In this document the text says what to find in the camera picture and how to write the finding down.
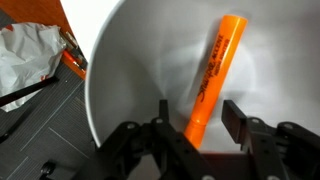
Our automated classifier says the black rod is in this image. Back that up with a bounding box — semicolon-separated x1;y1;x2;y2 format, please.
0;76;59;107

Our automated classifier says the orange highlighter marker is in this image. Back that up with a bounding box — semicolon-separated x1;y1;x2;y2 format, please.
184;15;248;148

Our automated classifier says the white bowl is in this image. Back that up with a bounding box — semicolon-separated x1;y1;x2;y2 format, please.
85;0;320;144

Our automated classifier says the crumpled white plastic bag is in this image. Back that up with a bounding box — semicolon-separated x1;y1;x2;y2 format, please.
0;22;66;97

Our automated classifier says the orange black utility tool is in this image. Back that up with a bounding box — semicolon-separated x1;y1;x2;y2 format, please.
60;32;88;79

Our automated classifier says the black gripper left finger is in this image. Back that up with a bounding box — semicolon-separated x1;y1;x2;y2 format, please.
159;99;169;123

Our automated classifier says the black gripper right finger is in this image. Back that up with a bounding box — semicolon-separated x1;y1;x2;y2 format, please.
221;100;247;144

